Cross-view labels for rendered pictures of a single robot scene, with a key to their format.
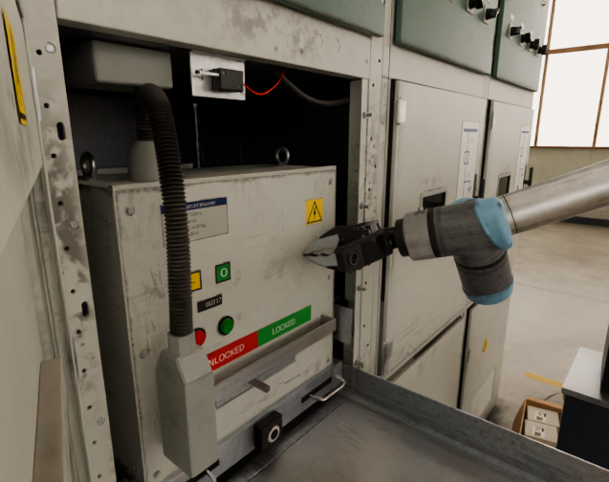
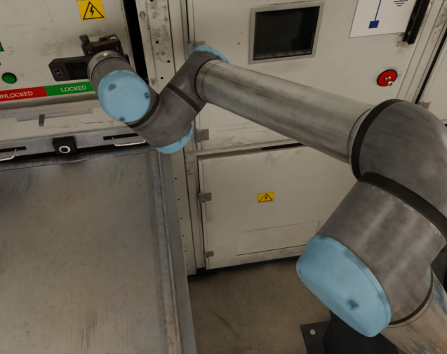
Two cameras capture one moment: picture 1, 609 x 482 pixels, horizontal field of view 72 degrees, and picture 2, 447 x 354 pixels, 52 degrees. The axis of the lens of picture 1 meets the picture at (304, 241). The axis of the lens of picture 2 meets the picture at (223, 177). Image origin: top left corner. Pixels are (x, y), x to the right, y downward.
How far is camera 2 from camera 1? 1.04 m
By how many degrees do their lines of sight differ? 49
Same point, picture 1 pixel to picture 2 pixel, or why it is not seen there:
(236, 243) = (1, 28)
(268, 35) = not seen: outside the picture
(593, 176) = (247, 92)
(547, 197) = (219, 89)
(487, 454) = (164, 237)
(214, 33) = not seen: outside the picture
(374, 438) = (125, 185)
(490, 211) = (102, 89)
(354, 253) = (58, 69)
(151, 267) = not seen: outside the picture
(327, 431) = (109, 164)
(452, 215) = (97, 76)
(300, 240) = (78, 31)
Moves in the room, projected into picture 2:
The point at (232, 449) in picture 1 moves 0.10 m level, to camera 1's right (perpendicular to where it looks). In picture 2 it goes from (36, 145) to (56, 161)
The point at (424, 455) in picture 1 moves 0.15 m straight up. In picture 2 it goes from (134, 212) to (125, 178)
